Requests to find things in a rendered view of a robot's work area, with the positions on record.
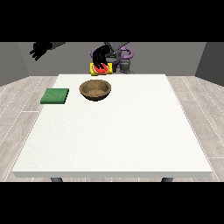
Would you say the brown wooden bowl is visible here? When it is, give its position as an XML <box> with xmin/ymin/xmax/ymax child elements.
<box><xmin>79</xmin><ymin>79</ymin><xmax>113</xmax><ymax>102</ymax></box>

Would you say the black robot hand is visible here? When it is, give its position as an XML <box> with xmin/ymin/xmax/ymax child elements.
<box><xmin>29</xmin><ymin>42</ymin><xmax>53</xmax><ymax>62</ymax></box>
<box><xmin>92</xmin><ymin>43</ymin><xmax>111</xmax><ymax>70</ymax></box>

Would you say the yellow cup with melon print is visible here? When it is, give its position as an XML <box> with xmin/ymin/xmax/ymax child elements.
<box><xmin>89</xmin><ymin>61</ymin><xmax>114</xmax><ymax>76</ymax></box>

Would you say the green square pad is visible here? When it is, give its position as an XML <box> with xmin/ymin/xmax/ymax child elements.
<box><xmin>39</xmin><ymin>87</ymin><xmax>70</xmax><ymax>105</ymax></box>

